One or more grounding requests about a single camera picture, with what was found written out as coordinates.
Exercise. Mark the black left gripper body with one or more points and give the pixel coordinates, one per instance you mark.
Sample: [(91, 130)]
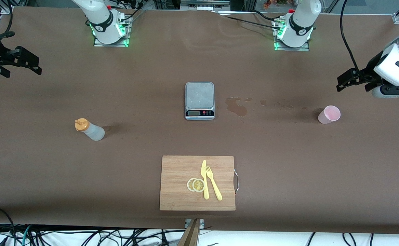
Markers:
[(368, 72)]

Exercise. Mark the pink plastic cup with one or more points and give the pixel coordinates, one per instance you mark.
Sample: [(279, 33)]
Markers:
[(329, 114)]

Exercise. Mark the sauce bottle with orange cap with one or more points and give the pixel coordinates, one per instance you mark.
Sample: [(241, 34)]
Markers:
[(95, 133)]

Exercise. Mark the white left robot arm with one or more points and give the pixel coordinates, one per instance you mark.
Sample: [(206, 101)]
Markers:
[(296, 39)]

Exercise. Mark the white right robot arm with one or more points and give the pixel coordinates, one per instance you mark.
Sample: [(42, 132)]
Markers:
[(107, 36)]

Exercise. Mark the brown liquid puddle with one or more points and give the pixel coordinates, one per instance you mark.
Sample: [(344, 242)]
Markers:
[(238, 108)]

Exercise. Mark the silver digital kitchen scale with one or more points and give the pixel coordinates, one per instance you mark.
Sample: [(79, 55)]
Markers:
[(199, 95)]

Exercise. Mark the white power strip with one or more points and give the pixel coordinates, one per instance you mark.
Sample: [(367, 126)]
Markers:
[(204, 7)]

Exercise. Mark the yellow plastic fork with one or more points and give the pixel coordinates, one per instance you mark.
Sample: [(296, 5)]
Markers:
[(215, 188)]

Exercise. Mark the yellow plastic knife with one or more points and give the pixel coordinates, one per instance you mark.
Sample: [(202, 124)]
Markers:
[(206, 193)]

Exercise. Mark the lemon slice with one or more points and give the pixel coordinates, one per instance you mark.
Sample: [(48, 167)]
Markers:
[(189, 185), (198, 185)]

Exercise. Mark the wooden cutting board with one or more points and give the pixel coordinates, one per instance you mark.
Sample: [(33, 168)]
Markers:
[(178, 177)]

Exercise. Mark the wooden beam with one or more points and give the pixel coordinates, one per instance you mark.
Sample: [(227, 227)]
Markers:
[(190, 235)]

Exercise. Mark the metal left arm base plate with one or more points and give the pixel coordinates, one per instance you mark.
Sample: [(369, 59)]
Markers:
[(293, 49)]

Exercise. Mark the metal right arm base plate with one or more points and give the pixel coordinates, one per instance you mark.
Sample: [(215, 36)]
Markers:
[(112, 45)]

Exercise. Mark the small metal bracket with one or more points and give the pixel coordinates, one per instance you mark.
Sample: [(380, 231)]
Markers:
[(202, 223)]

